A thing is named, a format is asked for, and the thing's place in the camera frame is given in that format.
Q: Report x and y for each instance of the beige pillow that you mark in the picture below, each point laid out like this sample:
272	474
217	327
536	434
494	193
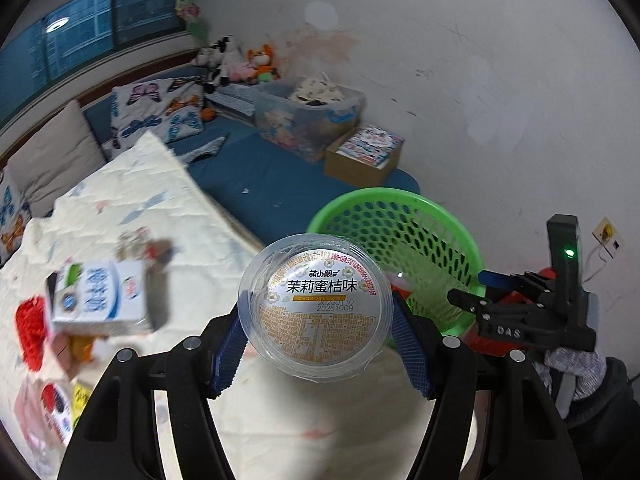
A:
55	155

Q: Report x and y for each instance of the white blue milk carton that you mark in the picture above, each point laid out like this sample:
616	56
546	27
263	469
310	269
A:
100	300

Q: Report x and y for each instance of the pink plush toy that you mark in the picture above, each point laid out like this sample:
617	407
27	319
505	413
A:
244	72

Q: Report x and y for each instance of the green plastic mesh basket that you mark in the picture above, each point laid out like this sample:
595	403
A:
350	200

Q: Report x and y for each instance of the orange fox plush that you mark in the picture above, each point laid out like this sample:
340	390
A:
264	60

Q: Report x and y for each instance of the small butterfly print pillow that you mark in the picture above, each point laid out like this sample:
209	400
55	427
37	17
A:
12	215

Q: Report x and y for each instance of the wall socket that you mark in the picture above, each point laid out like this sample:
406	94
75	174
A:
607	235

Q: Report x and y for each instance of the pink snack packet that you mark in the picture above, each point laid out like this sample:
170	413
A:
45	410

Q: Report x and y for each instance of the clear plastic jelly cup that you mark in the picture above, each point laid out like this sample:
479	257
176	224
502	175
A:
315	305

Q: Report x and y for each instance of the cream quilted blanket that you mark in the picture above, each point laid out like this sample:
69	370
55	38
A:
175	210

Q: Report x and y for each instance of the clear plastic storage bin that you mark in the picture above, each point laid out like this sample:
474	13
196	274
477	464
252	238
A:
295	125

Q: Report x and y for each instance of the blue bed mattress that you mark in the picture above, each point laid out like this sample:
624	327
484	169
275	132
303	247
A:
280	185

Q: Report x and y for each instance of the large butterfly print pillow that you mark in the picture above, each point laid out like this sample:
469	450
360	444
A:
150	110

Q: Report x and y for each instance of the pale pink wrapper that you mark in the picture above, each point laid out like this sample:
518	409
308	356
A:
62	355

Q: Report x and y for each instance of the brown wooden headboard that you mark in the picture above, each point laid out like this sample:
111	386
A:
75	96

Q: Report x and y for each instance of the person's right forearm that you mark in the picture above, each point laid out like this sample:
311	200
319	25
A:
610	415

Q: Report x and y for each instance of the person's right hand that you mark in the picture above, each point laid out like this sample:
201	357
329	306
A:
577	367

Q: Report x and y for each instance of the stack of colourful books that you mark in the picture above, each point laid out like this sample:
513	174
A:
372	145

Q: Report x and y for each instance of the red white snack wrapper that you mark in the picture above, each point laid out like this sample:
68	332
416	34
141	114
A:
402	284

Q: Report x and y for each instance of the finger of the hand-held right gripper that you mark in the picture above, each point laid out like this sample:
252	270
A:
500	279
465	300

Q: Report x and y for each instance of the cream patterned cloth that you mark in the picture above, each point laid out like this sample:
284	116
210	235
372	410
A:
317	90

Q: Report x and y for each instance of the black white cow plush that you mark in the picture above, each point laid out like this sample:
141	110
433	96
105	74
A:
217	57

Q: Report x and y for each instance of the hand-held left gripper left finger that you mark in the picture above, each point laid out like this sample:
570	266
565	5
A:
227	355

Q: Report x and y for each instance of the grey sock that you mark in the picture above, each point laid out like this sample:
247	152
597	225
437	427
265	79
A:
207	149

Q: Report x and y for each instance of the small orange ball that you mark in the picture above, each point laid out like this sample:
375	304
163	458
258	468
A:
208	114

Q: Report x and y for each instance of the cardboard box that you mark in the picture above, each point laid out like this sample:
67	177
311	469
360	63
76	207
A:
355	172

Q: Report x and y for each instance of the red crumpled wrapper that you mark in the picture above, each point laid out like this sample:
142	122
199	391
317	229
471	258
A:
32	330

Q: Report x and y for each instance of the grey patterned board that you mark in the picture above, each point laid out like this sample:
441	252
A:
235	100

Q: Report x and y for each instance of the window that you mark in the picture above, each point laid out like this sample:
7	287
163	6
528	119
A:
75	25

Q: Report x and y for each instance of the hanging flower decoration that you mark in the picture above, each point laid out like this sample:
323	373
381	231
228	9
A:
192	12

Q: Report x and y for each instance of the yellow packet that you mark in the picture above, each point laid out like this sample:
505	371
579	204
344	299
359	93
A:
81	402

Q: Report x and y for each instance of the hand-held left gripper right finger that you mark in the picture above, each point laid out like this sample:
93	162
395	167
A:
412	355

